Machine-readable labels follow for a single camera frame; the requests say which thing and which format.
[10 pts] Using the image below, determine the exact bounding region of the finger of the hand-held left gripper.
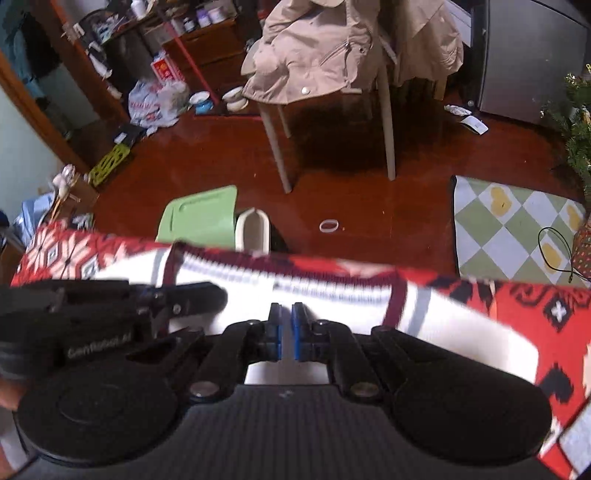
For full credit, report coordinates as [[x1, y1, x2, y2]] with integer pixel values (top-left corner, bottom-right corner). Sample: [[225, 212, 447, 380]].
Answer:
[[139, 282, 229, 340]]

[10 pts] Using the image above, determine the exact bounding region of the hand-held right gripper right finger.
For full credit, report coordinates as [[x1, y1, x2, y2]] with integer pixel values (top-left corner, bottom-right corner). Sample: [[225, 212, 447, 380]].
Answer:
[[294, 303, 446, 404]]

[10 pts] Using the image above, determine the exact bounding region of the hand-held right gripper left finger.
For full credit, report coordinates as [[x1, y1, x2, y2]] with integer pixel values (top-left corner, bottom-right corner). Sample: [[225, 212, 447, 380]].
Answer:
[[122, 303, 282, 406]]

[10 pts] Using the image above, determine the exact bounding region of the white knit sweater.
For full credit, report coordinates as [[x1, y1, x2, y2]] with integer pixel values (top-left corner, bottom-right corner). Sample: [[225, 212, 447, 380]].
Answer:
[[95, 242, 541, 386]]

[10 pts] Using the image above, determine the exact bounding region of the light green plastic board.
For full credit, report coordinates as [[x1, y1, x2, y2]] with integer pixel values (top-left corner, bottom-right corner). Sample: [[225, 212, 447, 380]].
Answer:
[[154, 185, 238, 250]]

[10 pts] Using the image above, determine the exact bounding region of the white plastic basin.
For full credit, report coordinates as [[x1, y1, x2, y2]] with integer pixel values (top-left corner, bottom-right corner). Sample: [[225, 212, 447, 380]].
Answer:
[[235, 209, 272, 254]]

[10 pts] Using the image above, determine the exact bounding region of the yellow-green plastic lattice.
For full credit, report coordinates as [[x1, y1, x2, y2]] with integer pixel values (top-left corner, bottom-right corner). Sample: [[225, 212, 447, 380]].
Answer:
[[88, 143, 132, 185]]

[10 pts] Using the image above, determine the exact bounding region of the glass door with gold decal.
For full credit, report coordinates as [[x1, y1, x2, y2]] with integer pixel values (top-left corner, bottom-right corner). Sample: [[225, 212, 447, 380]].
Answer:
[[0, 46, 93, 222]]

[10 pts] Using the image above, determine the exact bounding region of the blue and white bowl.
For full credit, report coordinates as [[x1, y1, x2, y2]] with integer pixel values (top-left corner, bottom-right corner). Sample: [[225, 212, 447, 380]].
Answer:
[[188, 91, 214, 114]]

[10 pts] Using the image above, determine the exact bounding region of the white printed plastic bag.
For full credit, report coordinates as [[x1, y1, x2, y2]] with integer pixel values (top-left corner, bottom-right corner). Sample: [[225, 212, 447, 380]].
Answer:
[[128, 79, 190, 127]]

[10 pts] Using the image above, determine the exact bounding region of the beige chair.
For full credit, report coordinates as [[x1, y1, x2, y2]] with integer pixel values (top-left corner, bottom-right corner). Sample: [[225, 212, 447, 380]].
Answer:
[[242, 18, 448, 195]]

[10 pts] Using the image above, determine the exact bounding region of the green checkered floor mat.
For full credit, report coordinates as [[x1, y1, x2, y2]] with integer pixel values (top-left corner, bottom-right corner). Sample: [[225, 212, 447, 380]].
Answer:
[[450, 175, 589, 289]]

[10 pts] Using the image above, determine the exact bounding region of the red printed carton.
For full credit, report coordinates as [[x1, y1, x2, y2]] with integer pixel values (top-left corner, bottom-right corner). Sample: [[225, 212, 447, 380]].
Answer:
[[150, 52, 184, 84]]

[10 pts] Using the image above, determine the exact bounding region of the red patterned blanket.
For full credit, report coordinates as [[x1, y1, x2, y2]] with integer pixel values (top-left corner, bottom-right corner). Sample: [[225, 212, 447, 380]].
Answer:
[[9, 219, 591, 480]]

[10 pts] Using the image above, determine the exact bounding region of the brown wooden dresser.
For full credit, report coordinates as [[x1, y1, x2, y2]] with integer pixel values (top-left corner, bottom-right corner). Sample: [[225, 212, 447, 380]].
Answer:
[[161, 18, 259, 93]]

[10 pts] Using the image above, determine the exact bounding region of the beige jacket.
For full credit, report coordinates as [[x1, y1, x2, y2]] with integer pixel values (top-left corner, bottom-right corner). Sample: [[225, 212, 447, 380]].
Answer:
[[241, 0, 465, 109]]

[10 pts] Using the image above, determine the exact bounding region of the grey refrigerator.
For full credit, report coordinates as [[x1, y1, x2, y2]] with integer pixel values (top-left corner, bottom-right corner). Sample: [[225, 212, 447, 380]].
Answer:
[[471, 0, 591, 125]]

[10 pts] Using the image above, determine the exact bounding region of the red broom handle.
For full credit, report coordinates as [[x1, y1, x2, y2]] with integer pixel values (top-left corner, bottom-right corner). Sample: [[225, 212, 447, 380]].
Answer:
[[154, 4, 220, 104]]

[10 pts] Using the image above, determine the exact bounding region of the black cable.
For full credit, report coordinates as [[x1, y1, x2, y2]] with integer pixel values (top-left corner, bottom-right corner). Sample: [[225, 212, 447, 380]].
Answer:
[[538, 226, 578, 284]]

